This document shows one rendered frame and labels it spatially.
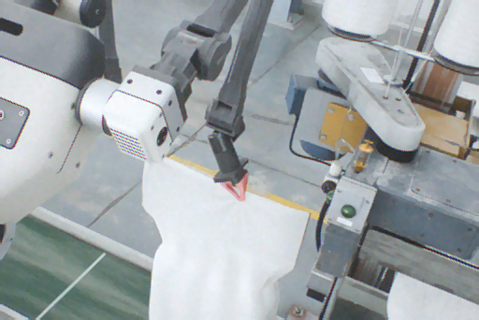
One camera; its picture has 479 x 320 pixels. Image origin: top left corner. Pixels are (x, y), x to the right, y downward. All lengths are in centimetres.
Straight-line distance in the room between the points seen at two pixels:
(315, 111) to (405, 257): 46
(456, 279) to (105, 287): 124
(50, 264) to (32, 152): 126
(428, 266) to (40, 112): 94
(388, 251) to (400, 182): 29
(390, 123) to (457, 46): 23
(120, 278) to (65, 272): 20
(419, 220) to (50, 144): 71
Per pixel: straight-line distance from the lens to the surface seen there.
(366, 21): 126
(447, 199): 113
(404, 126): 116
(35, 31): 99
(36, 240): 226
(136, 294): 205
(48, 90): 94
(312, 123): 151
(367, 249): 138
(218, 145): 133
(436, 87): 152
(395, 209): 112
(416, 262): 138
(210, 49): 98
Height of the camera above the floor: 191
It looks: 33 degrees down
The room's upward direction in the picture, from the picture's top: 11 degrees clockwise
